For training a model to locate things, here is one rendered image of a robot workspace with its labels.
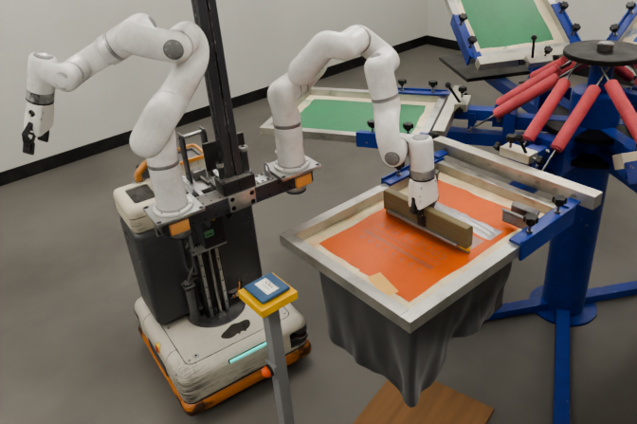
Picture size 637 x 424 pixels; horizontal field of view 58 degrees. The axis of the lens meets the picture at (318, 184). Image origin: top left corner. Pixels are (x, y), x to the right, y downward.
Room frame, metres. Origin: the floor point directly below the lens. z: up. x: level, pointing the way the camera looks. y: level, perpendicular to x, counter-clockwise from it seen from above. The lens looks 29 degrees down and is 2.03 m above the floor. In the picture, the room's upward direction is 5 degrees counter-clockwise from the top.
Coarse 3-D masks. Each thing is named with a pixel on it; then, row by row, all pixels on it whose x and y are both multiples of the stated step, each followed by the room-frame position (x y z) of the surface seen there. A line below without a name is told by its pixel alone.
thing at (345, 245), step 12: (444, 192) 1.84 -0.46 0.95; (456, 192) 1.83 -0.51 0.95; (468, 192) 1.82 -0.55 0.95; (444, 204) 1.75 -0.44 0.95; (456, 204) 1.74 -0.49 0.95; (468, 204) 1.74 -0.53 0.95; (372, 216) 1.71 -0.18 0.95; (384, 216) 1.70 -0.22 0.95; (360, 228) 1.64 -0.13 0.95; (324, 240) 1.59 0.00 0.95; (336, 240) 1.58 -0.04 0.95; (348, 240) 1.58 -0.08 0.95; (360, 240) 1.57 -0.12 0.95; (336, 252) 1.51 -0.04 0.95; (348, 252) 1.51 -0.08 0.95; (360, 252) 1.50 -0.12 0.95; (372, 252) 1.49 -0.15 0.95; (384, 252) 1.49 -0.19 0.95; (360, 264) 1.44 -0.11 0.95
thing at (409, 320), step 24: (456, 168) 1.95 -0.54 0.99; (504, 192) 1.76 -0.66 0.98; (528, 192) 1.73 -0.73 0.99; (336, 216) 1.69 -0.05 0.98; (288, 240) 1.55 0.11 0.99; (312, 264) 1.45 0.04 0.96; (336, 264) 1.40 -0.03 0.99; (480, 264) 1.34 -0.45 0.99; (504, 264) 1.37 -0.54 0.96; (360, 288) 1.28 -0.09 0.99; (456, 288) 1.24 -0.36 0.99; (384, 312) 1.20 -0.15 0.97; (408, 312) 1.16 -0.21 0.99; (432, 312) 1.17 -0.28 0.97
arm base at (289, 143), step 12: (276, 132) 1.77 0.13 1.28; (288, 132) 1.75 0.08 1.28; (300, 132) 1.78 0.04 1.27; (276, 144) 1.79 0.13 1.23; (288, 144) 1.75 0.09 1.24; (300, 144) 1.78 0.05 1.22; (288, 156) 1.75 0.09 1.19; (300, 156) 1.77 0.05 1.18; (276, 168) 1.77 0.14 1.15; (288, 168) 1.76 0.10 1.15; (300, 168) 1.75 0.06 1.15
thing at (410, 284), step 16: (480, 208) 1.70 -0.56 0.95; (496, 208) 1.70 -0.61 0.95; (496, 224) 1.60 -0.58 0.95; (480, 240) 1.51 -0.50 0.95; (496, 240) 1.50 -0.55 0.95; (384, 256) 1.47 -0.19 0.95; (464, 256) 1.43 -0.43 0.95; (368, 272) 1.39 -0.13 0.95; (384, 272) 1.39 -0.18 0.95; (400, 272) 1.38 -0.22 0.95; (416, 272) 1.37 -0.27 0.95; (432, 272) 1.37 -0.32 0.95; (448, 272) 1.36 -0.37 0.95; (400, 288) 1.31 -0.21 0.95; (416, 288) 1.30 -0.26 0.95
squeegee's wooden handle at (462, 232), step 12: (384, 192) 1.71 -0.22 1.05; (396, 192) 1.69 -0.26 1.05; (384, 204) 1.72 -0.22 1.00; (396, 204) 1.67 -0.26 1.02; (408, 204) 1.63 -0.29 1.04; (408, 216) 1.63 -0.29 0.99; (432, 216) 1.54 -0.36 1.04; (444, 216) 1.52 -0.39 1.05; (432, 228) 1.54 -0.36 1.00; (444, 228) 1.50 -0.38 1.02; (456, 228) 1.47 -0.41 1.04; (468, 228) 1.44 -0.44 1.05; (456, 240) 1.47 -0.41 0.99; (468, 240) 1.44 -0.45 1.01
